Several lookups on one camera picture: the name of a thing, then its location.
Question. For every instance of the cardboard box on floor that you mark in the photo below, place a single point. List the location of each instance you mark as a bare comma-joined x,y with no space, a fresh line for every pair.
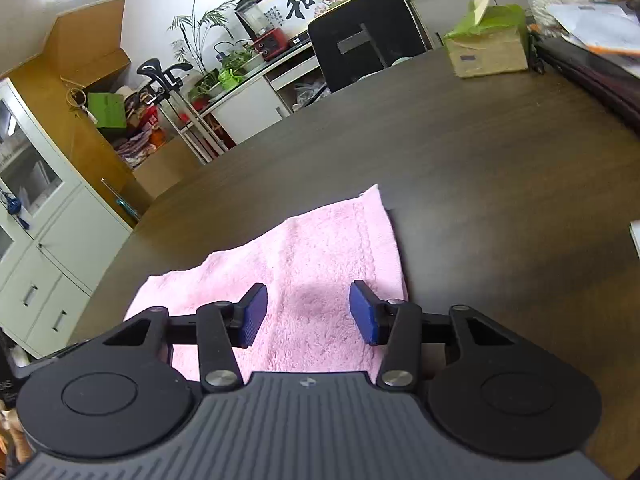
169,165

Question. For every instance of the pile of clothes and bags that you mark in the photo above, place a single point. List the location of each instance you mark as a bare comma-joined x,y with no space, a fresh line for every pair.
128,122

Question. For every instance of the papers pile on desk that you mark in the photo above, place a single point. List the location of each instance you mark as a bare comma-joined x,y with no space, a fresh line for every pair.
599,27

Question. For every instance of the black headrest chair frame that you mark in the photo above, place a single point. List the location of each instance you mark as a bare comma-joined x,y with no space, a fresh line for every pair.
190,125

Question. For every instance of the pink towel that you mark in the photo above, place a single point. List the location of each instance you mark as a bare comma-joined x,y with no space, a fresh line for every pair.
307,263

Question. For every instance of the grey metal cabinet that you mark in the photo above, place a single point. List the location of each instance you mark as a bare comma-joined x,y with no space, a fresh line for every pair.
58,236

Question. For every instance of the tissue box with green cover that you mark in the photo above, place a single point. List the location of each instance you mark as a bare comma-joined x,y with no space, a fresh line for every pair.
489,40

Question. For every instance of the green potted plants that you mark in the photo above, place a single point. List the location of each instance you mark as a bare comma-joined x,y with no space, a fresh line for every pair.
219,57

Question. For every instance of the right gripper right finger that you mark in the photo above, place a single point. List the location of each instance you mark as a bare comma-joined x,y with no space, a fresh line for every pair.
397,326

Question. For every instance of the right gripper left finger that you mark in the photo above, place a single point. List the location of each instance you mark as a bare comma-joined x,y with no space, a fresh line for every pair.
222,326

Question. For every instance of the white sideboard cabinet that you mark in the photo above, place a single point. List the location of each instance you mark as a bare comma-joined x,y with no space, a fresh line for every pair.
274,91

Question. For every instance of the red blender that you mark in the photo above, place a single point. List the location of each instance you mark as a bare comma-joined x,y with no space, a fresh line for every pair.
268,40

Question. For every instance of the black office chair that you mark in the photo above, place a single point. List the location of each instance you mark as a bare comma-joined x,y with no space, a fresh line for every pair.
363,37

